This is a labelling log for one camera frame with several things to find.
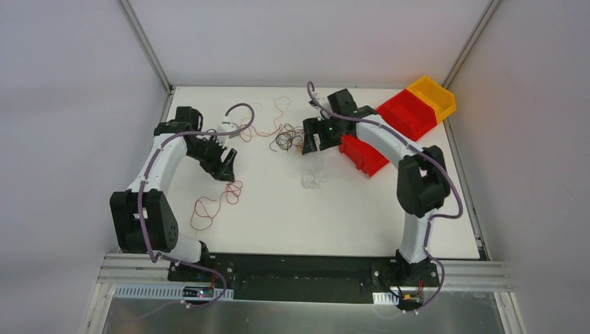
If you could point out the front red bin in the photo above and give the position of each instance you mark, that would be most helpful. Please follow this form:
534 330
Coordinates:
365 158

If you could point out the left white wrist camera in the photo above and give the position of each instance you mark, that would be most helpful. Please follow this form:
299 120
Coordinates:
226 131

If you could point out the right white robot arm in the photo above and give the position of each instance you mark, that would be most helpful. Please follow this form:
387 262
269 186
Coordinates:
422 180

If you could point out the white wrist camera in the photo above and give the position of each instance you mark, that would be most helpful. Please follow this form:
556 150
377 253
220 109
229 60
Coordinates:
320 99
226 131

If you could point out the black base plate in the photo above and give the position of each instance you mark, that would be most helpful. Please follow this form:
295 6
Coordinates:
309 278

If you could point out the yellow plastic bin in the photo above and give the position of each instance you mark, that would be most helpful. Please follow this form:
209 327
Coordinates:
441 100

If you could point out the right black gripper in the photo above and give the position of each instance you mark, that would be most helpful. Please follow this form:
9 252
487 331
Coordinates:
314 129

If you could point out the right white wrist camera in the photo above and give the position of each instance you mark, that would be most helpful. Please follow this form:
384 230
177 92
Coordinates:
320 99

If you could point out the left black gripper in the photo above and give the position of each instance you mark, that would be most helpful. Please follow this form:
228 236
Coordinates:
215 161

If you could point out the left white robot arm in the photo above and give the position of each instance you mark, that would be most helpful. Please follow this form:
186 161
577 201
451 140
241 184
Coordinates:
143 219

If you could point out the red bin near yellow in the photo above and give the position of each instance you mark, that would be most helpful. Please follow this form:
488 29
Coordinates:
408 114

